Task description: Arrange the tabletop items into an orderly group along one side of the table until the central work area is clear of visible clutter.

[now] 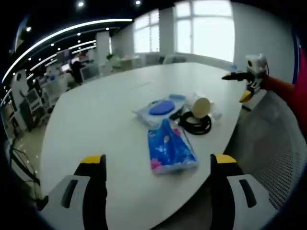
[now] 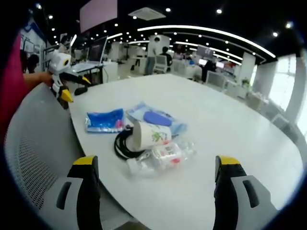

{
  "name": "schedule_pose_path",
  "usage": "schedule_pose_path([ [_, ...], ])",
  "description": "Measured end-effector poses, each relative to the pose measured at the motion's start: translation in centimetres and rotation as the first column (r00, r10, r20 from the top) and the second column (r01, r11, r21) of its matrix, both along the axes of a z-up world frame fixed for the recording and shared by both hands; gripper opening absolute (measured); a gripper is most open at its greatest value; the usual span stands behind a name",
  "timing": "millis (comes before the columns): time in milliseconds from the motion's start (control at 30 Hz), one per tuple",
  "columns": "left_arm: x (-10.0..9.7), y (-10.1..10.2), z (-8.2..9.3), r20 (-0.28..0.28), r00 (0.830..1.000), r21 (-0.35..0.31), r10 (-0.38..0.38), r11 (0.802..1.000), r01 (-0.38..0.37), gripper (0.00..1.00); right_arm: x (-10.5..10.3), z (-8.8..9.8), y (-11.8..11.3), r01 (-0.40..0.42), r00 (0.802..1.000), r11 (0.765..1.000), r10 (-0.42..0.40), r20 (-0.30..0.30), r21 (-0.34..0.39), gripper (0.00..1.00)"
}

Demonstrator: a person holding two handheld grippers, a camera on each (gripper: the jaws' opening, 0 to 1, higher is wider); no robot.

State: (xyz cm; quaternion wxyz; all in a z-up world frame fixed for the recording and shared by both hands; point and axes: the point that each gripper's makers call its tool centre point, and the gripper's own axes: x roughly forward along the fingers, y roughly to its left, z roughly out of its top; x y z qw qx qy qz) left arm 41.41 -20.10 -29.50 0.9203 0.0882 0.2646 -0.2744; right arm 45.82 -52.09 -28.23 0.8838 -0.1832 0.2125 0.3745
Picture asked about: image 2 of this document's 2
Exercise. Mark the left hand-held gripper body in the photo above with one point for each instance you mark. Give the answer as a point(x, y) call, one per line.
point(61, 61)

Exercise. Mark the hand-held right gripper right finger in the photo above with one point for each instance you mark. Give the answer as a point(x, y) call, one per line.
point(242, 194)

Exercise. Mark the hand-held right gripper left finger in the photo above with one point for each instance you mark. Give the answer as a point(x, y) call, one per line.
point(72, 191)

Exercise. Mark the small black tabletop item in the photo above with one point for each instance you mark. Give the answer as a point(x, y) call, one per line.
point(81, 91)

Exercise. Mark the blue plastic packet item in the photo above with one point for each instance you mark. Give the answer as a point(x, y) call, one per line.
point(103, 121)

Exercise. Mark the clear plastic packaged item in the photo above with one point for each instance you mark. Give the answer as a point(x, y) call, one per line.
point(165, 155)

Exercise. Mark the light blue bagged item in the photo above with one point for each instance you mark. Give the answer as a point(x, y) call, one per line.
point(156, 117)

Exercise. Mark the printed paper cup item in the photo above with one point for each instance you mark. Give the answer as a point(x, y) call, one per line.
point(151, 135)

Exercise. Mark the background desk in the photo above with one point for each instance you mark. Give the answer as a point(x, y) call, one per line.
point(86, 65)

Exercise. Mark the computer monitor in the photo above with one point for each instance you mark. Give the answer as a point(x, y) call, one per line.
point(98, 49)

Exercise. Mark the person's red shirt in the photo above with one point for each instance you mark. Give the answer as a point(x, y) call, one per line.
point(12, 81)

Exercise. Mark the grey mesh office chair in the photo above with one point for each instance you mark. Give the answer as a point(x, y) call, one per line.
point(40, 148)

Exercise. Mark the hanging pink ceiling screen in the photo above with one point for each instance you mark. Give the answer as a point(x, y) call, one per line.
point(98, 14)

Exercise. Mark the white table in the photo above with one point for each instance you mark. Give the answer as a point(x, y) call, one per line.
point(216, 124)

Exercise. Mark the white background office chair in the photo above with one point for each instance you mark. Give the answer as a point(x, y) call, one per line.
point(160, 63)

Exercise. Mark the ceiling air conditioner vent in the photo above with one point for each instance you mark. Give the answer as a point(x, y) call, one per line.
point(146, 13)

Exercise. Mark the long curved ceiling light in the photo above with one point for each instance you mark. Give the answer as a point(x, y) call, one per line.
point(216, 33)

